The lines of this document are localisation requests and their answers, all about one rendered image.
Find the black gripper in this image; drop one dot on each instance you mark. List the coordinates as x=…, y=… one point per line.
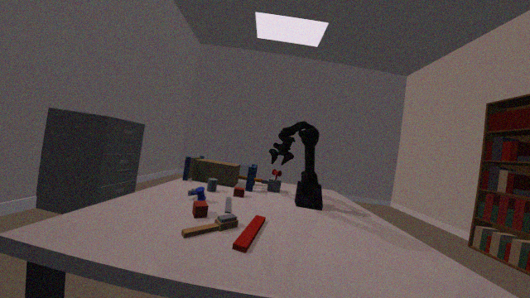
x=284, y=152

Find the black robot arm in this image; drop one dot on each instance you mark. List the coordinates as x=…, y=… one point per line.
x=309, y=137

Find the crank handle with dark red grip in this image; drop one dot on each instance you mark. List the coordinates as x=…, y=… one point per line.
x=277, y=173

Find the grey cylinder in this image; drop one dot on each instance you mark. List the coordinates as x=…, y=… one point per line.
x=212, y=185

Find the red flat bar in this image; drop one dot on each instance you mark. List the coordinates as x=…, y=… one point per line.
x=248, y=234

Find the red cube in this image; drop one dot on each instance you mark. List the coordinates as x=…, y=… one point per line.
x=200, y=209
x=238, y=192

